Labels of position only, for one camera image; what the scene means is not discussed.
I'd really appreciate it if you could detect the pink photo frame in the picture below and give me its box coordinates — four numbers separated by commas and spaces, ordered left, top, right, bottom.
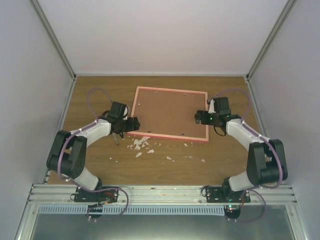
128, 86, 209, 143

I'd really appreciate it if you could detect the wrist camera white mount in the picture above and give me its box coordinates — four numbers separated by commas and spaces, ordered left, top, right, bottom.
122, 105, 130, 119
207, 98, 216, 114

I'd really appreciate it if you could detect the grey slotted cable duct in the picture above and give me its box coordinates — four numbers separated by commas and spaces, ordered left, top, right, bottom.
38, 204, 225, 216

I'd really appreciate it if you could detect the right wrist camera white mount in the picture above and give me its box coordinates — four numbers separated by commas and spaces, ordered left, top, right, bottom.
207, 98, 216, 114

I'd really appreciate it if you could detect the aluminium front rail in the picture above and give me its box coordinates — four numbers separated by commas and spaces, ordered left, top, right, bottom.
27, 184, 297, 206

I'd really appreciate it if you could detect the white debris pile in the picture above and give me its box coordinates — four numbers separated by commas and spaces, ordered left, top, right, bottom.
126, 136, 155, 158

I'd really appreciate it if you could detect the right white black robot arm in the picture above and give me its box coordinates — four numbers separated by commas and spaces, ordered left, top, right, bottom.
194, 97, 288, 203

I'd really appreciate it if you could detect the left aluminium corner post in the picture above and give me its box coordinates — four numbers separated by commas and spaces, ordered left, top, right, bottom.
30, 0, 77, 82

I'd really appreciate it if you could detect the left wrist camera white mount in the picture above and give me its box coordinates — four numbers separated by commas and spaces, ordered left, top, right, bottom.
122, 105, 130, 119

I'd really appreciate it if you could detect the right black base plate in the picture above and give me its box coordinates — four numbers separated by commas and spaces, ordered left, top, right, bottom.
200, 185, 251, 204

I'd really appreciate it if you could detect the clear handle screwdriver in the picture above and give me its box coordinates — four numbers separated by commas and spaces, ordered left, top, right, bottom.
112, 133, 120, 146

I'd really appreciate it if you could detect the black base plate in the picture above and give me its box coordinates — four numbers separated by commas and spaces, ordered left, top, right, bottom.
200, 185, 251, 204
70, 187, 119, 204

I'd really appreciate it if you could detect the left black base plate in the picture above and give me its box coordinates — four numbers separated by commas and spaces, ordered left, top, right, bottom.
70, 187, 119, 204

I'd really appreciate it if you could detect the right aluminium corner post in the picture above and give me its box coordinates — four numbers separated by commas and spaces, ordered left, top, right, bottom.
245, 0, 297, 81

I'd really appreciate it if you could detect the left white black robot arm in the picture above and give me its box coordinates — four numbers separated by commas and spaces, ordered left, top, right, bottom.
46, 101, 141, 202

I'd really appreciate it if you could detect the aluminium corner post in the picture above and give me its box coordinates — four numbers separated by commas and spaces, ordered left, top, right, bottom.
245, 0, 297, 81
30, 0, 77, 82

